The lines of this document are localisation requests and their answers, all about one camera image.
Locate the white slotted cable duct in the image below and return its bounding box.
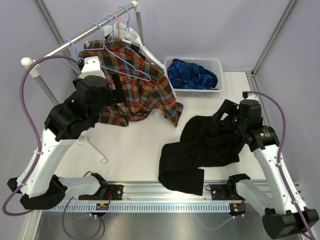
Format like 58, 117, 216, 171
50, 202, 231, 213

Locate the blue hanger of black shirt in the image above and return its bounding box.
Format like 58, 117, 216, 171
64, 38, 81, 76

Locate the red brown plaid shirt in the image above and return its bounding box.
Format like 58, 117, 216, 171
78, 39, 184, 127

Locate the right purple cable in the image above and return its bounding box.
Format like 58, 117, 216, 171
199, 90, 317, 240

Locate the blue plaid shirt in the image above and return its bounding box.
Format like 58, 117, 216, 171
167, 58, 218, 90

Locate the white plastic basket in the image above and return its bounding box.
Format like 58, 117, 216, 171
163, 56, 225, 97

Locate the pink hanger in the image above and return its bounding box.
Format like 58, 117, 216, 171
107, 13, 122, 38

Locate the white shirt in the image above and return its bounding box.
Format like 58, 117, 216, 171
102, 22, 167, 73

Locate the blue hanger of white shirt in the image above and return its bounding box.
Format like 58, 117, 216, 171
116, 6, 139, 42

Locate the white and steel clothes rack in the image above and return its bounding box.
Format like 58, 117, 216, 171
20, 0, 145, 164

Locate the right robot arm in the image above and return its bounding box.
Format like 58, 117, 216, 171
212, 96, 320, 240

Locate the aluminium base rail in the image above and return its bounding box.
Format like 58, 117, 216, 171
49, 181, 301, 202

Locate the blue hanger of red shirt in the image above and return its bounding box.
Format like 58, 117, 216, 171
102, 17, 119, 39

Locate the grey black checked shirt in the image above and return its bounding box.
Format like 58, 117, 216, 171
104, 37, 153, 63

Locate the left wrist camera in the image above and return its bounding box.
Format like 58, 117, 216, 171
79, 56, 105, 79

